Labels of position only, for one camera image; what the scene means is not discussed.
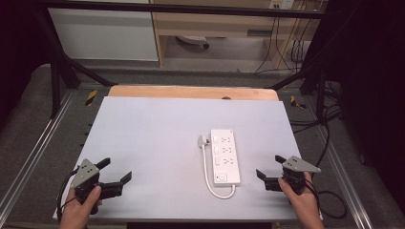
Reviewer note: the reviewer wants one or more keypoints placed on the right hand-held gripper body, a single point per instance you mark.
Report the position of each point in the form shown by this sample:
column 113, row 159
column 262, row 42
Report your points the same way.
column 297, row 165

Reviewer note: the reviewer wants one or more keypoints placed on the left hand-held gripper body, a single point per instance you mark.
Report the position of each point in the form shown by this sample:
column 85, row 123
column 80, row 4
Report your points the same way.
column 85, row 174

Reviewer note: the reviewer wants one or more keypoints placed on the white power strip with switches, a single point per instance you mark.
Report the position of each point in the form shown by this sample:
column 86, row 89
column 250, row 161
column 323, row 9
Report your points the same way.
column 224, row 149

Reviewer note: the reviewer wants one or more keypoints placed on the white plug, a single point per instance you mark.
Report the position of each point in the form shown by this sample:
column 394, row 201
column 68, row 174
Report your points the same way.
column 202, row 140

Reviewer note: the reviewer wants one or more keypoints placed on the person's left hand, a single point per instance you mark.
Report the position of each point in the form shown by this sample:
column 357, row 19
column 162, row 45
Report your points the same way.
column 78, row 211

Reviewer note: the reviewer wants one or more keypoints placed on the person's right hand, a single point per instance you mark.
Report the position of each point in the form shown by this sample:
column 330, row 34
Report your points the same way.
column 304, row 206

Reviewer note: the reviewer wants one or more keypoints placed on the yellow black tape marker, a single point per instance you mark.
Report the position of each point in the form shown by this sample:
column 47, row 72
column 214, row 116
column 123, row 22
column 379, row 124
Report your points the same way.
column 296, row 102
column 91, row 97

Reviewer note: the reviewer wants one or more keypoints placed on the black metal stand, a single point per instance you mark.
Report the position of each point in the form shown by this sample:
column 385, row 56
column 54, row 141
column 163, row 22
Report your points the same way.
column 56, row 89
column 320, row 92

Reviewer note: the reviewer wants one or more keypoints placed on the light wooden table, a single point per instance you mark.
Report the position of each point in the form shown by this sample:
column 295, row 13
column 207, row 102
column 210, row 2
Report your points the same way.
column 191, row 93

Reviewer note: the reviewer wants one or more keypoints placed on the black curtain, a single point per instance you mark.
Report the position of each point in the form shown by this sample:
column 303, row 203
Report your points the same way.
column 375, row 79
column 19, row 47

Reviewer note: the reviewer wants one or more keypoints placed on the white cabinet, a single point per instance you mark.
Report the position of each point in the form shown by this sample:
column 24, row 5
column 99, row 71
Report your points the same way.
column 102, row 35

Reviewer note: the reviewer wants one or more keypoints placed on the white extension socket block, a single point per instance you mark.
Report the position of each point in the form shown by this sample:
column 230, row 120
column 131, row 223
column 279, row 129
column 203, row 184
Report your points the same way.
column 191, row 39

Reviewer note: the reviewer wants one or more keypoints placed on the light wooden desk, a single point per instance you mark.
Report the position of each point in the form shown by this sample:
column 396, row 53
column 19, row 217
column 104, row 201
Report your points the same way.
column 207, row 24

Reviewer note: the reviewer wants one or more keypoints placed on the aluminium floor rail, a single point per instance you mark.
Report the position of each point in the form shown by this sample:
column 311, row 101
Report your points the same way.
column 31, row 156
column 350, row 191

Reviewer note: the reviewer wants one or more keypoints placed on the white wall socket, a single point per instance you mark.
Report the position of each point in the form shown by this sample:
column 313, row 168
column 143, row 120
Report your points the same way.
column 281, row 4

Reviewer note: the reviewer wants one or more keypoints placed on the black metal frame bar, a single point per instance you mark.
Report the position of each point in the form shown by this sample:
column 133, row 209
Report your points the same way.
column 191, row 8

